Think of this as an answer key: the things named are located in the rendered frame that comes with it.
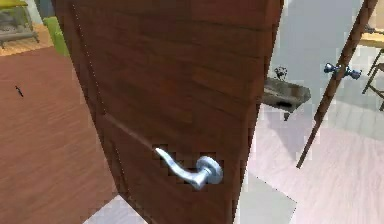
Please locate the brown wooden room door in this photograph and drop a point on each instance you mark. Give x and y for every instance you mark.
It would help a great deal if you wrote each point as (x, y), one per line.
(173, 73)

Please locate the brown wooden chair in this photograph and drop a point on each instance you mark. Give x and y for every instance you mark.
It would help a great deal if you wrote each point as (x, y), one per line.
(375, 80)

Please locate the thin brown wooden door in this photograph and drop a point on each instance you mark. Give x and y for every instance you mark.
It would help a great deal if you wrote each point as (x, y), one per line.
(336, 80)

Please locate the small dark house plant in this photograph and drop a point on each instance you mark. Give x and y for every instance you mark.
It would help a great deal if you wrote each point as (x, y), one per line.
(280, 72)

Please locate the yellow wooden table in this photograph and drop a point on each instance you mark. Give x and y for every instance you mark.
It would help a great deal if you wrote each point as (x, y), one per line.
(371, 38)

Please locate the small black object on floor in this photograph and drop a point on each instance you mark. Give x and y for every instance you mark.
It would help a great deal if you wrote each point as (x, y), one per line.
(19, 91)

